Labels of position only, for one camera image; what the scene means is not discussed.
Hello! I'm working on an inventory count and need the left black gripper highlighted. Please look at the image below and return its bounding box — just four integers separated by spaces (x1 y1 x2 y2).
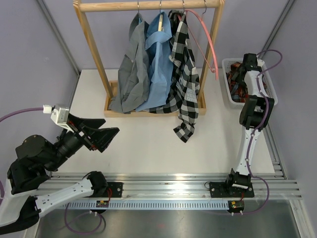
46 113 120 172

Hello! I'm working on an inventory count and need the red plaid shirt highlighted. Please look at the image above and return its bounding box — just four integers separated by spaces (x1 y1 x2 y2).
227 61 268 103

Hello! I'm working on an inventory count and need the pink hanger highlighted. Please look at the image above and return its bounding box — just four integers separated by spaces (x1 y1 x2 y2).
185 8 219 80

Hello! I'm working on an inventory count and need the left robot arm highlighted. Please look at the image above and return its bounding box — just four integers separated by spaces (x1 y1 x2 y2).
0 113 119 235

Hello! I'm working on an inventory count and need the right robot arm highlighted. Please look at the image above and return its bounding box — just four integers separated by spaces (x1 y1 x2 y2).
224 53 275 197

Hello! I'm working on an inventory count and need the grey shirt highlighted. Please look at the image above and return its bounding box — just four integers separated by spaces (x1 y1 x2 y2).
109 13 150 113

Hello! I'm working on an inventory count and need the black white checked shirt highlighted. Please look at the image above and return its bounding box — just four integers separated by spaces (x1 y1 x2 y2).
148 10 200 143

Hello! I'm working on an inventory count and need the light blue shirt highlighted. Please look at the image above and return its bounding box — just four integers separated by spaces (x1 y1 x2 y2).
136 12 173 112

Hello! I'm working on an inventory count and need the wooden hanger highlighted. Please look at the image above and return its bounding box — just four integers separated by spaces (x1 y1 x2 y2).
158 0 164 32

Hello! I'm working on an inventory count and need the white plastic basket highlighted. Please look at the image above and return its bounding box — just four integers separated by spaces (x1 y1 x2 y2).
222 58 278 109

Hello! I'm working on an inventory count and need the wooden clothes rack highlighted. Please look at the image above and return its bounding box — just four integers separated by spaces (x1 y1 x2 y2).
73 0 225 118

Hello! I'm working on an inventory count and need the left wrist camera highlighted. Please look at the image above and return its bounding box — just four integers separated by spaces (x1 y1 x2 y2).
51 105 72 131

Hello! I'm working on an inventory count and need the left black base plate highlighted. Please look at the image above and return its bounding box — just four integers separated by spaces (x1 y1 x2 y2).
101 182 123 198

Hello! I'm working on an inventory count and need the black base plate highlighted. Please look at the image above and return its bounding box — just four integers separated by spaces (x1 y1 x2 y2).
101 182 123 198
209 182 255 198

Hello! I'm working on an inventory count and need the white slotted cable duct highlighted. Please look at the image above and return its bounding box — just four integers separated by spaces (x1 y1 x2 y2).
62 200 229 210

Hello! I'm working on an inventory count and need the aluminium rail frame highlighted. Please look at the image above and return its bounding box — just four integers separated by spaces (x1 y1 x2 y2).
33 148 303 201

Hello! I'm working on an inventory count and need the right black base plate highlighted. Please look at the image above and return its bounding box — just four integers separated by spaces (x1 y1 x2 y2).
209 182 255 198

